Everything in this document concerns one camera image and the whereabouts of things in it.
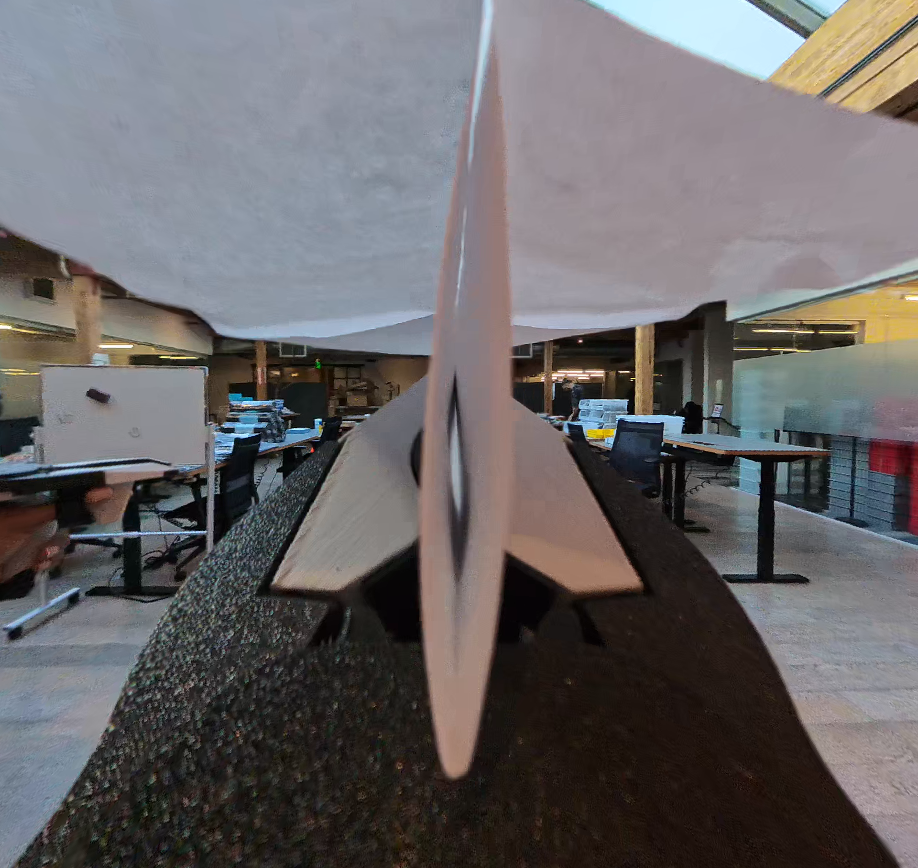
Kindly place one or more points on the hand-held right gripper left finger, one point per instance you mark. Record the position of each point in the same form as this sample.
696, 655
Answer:
351, 524

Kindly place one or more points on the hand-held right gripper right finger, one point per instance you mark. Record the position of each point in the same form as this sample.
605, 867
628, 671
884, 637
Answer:
566, 524

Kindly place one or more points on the white paper sheet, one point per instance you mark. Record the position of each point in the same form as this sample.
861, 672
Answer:
215, 129

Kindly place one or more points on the wooden top standing desk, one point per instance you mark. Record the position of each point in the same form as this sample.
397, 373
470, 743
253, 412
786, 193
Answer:
746, 445

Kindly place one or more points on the black top work desk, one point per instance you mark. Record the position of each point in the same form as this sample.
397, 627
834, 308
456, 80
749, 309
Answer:
86, 473

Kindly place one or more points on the black office chair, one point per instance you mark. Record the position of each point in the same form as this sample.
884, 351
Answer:
635, 452
233, 480

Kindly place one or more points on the stack of white bins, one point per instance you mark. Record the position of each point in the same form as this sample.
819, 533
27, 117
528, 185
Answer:
624, 416

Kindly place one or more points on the cluttered long table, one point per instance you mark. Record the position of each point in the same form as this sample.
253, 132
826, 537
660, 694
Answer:
265, 430

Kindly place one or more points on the wooden pillar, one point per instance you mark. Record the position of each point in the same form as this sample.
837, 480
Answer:
644, 366
260, 369
548, 376

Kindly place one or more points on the whiteboard on wheeled stand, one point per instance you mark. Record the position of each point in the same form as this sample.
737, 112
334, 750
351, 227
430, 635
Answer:
122, 416

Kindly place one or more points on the red cabinet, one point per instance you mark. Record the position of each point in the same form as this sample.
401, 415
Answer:
893, 466

